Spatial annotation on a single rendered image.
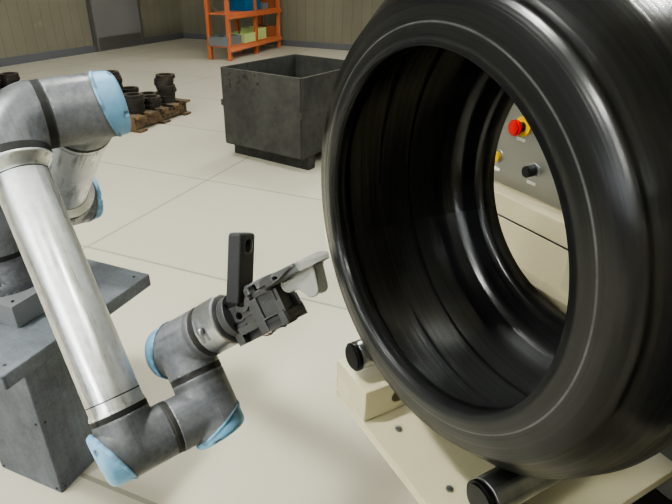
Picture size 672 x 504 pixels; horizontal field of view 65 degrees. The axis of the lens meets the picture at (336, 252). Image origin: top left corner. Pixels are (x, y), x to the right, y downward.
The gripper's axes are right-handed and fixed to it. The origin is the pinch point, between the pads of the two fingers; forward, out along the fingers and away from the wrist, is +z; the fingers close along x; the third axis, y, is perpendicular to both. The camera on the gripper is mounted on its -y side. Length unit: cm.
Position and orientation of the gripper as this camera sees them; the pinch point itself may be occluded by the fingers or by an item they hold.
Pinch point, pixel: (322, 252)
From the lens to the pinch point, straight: 81.4
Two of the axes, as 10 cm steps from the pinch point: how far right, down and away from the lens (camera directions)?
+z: 8.2, -4.4, -3.7
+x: -3.6, 1.0, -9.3
